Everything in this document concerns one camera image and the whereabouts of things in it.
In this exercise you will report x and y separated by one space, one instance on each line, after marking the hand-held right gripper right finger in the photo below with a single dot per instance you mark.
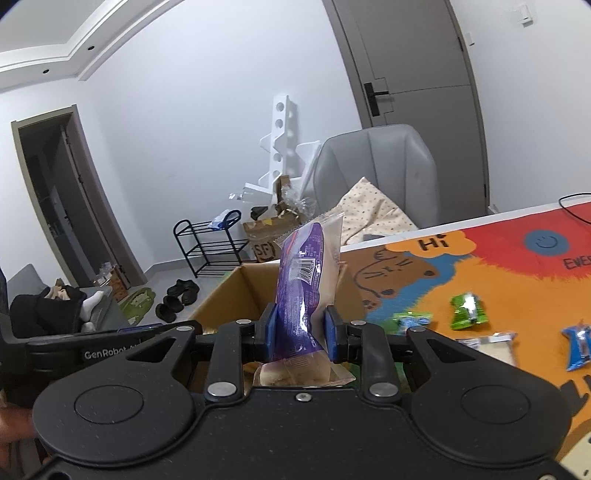
331 334

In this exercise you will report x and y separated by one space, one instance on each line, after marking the blue white packet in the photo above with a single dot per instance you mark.
220 222

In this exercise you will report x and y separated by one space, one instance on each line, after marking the small box of goods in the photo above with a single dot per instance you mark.
117 281

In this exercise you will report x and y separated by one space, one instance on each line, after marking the green snack packet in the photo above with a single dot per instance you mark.
466 314

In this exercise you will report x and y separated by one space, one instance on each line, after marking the clear plastic wrap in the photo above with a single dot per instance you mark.
295 203

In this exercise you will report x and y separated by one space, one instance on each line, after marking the colourful printed table mat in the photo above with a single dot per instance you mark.
508 286

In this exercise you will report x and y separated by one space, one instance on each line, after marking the grey door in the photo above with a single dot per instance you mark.
415 55

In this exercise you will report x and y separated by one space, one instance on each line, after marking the purple bread packet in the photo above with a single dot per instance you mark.
300 277

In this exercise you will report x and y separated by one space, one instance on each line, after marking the dark open door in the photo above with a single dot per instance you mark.
87 194

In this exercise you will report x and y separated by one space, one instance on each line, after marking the brown printed cardboard box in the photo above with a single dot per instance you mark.
263 249

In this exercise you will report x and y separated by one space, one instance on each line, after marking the small white wall switch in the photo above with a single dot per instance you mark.
469 38

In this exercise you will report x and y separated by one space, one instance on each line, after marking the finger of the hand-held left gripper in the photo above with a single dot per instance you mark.
197 326
138 328

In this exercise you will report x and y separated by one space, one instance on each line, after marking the black shoe rack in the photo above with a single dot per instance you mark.
210 249

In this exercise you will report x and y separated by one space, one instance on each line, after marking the blue snack packet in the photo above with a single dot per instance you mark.
577 344

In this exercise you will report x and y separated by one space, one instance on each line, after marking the grey chair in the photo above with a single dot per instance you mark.
392 161

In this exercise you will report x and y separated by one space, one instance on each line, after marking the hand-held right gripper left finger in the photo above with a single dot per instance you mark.
269 332

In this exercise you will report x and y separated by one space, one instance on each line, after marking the blue-green snack packet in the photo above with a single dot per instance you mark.
411 319

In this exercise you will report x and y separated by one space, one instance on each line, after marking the white snack packet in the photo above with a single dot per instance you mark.
496 346

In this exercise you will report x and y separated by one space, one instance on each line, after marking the white rack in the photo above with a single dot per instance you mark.
280 120

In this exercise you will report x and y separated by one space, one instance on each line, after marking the dotted cream cushion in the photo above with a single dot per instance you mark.
369 212

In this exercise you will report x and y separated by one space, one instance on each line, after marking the grey sofa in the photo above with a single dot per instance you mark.
27 279

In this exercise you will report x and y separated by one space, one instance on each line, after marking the person's left hand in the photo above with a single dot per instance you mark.
14 424

